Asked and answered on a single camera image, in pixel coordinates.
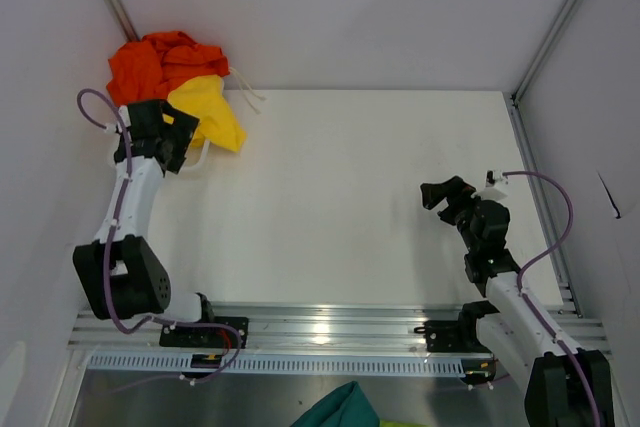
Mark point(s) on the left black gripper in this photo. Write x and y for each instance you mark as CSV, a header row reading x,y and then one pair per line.
x,y
183,127

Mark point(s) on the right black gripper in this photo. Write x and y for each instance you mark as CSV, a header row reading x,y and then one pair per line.
x,y
432,194

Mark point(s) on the yellow shorts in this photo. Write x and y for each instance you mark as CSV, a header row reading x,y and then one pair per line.
x,y
202,97

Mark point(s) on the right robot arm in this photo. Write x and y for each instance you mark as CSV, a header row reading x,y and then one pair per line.
x,y
563,382

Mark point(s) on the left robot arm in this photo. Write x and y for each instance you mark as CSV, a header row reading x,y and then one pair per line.
x,y
120,274

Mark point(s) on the orange shorts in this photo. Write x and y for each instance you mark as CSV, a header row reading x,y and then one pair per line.
x,y
159,63

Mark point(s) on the white plastic basket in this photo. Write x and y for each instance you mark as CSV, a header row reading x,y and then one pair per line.
x,y
196,168

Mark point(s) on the teal cloth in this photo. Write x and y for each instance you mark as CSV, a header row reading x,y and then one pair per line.
x,y
345,406

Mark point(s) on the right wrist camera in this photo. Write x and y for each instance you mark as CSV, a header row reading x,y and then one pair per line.
x,y
496,186

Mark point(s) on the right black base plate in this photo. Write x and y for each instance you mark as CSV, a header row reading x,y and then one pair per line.
x,y
443,336

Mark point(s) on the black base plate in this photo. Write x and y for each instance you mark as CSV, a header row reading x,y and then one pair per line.
x,y
207,338
443,336

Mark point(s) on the right side aluminium rail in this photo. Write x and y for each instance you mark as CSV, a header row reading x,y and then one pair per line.
x,y
543,192

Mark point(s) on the slotted cable duct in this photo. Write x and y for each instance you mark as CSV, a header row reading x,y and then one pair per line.
x,y
245,363

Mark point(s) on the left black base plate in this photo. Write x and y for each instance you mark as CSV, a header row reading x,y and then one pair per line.
x,y
207,338

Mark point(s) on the right aluminium corner post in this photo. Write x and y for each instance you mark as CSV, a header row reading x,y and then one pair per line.
x,y
554,33

